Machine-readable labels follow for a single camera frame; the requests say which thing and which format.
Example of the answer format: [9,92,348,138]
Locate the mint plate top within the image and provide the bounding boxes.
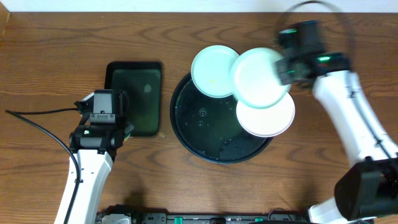
[191,45,239,98]

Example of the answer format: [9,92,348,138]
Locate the black round tray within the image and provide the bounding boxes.
[170,74,273,164]

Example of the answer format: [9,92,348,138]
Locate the black rectangular tray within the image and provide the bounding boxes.
[104,61,162,137]

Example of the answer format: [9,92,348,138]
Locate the mint plate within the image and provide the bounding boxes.
[229,47,290,108]
[191,45,239,98]

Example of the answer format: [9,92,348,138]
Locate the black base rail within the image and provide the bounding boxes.
[94,205,310,224]

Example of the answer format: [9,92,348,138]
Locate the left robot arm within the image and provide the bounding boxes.
[55,113,134,223]

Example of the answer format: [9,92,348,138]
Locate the white pink plate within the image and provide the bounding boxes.
[236,94,295,138]

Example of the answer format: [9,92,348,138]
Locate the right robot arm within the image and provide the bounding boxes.
[275,53,397,223]

